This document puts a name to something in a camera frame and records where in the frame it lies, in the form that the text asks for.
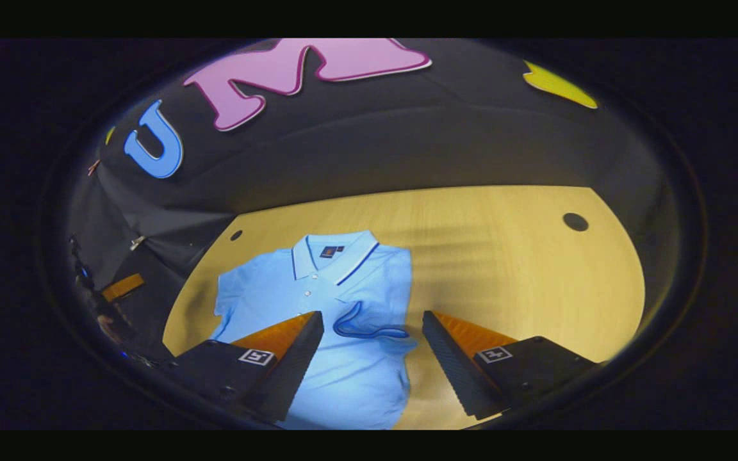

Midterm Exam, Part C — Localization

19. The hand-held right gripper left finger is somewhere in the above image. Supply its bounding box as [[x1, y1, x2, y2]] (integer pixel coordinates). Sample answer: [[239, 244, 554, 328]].
[[169, 311, 325, 425]]

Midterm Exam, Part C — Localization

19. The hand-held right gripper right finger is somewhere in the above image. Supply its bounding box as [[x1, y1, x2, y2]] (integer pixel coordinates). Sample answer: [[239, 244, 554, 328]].
[[422, 310, 602, 421]]

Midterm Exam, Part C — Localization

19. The light blue T-shirt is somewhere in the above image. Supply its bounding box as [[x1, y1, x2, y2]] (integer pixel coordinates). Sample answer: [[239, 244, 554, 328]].
[[210, 230, 418, 431]]

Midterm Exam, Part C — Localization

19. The black backdrop cloth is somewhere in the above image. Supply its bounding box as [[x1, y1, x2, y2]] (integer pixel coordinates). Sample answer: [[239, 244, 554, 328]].
[[65, 38, 671, 359]]

